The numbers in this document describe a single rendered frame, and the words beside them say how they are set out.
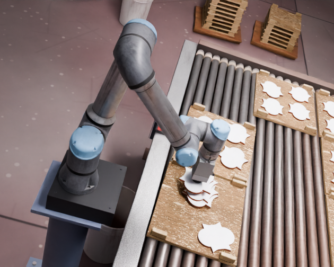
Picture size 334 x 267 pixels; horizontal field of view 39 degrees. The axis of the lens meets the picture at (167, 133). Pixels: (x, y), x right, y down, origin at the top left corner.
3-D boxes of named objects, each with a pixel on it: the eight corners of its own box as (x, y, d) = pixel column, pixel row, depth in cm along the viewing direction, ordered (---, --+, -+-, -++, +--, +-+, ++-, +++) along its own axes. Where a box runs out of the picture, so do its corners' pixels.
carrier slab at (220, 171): (170, 160, 208) (172, 157, 206) (190, 107, 239) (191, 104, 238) (246, 188, 207) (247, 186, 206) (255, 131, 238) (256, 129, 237)
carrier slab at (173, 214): (146, 236, 175) (147, 233, 174) (168, 162, 206) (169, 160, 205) (235, 267, 175) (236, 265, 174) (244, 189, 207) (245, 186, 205)
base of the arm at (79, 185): (53, 189, 176) (56, 171, 169) (63, 161, 187) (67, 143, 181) (93, 198, 178) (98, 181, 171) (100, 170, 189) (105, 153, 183)
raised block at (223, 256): (218, 259, 174) (220, 255, 173) (219, 255, 176) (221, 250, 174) (233, 264, 175) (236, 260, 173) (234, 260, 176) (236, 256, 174)
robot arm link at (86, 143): (61, 168, 171) (66, 141, 163) (72, 144, 182) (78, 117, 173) (93, 177, 172) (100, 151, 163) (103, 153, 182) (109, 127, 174)
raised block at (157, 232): (149, 234, 174) (151, 230, 172) (150, 231, 176) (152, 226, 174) (165, 240, 174) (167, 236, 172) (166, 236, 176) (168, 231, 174)
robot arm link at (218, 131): (211, 114, 175) (233, 121, 176) (201, 135, 182) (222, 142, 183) (209, 127, 169) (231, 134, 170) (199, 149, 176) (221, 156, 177)
